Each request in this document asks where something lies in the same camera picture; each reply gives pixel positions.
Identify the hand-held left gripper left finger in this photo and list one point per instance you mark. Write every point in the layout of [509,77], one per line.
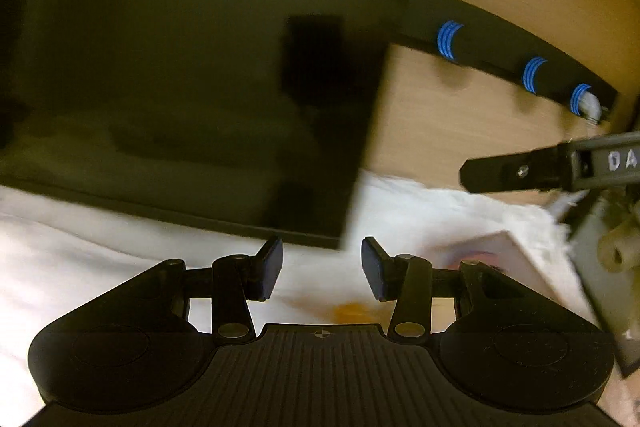
[270,263]

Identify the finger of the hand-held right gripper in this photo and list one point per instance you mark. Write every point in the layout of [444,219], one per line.
[505,173]

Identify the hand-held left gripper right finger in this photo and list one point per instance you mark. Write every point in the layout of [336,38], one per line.
[373,268]

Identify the pink cardboard box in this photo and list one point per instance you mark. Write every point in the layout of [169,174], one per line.
[500,252]

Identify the cream ribbon bow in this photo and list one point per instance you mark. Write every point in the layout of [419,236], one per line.
[616,248]

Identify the black power strip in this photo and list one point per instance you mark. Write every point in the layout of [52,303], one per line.
[495,44]

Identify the white knitted cloth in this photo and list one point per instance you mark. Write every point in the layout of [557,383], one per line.
[100,247]

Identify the black computer monitor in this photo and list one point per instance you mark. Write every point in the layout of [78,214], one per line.
[175,57]

